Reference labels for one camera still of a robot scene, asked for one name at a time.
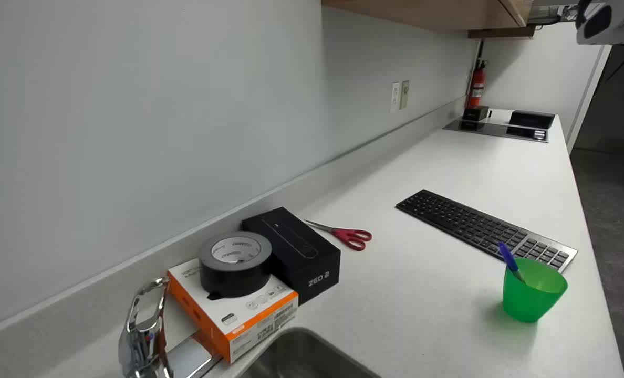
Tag black duct tape roll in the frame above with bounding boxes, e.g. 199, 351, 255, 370
198, 231, 274, 299

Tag red handled scissors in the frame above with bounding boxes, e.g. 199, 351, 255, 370
306, 218, 374, 251

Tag wooden wall cabinet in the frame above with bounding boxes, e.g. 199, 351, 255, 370
321, 0, 538, 40

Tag white wall outlet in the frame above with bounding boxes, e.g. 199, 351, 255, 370
388, 77, 411, 113

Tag black rectangular box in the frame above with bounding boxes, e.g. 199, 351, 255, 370
237, 205, 343, 305

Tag steel sink basin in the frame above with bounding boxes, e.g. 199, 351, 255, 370
236, 326, 383, 378

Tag orange and white box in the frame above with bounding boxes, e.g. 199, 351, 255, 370
164, 258, 301, 365

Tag red fire extinguisher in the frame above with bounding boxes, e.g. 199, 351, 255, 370
461, 38, 490, 122

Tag green plastic cup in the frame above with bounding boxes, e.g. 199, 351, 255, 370
500, 256, 570, 326

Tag black and silver keyboard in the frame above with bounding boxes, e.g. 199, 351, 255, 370
392, 187, 580, 274

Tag chrome faucet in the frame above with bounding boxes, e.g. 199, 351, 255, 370
118, 274, 214, 378

